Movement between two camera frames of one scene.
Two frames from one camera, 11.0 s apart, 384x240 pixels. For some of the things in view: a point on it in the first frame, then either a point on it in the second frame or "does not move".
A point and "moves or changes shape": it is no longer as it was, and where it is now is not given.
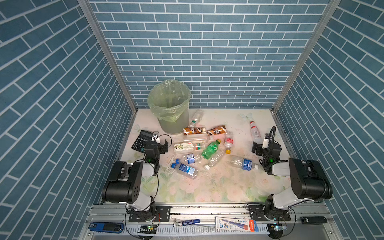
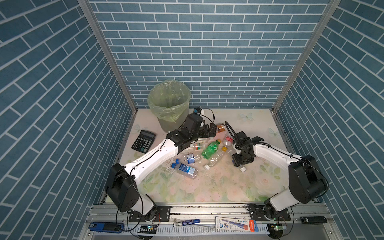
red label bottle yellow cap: [228, 141] moves or changes shape
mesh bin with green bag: [168, 100] does not move
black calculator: [139, 144] does not move
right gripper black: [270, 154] → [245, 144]
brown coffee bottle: [217, 130] does not move
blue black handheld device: [117, 227] does not move
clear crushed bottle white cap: [216, 158] does not move
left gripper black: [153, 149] → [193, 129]
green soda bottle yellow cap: [211, 148] does not move
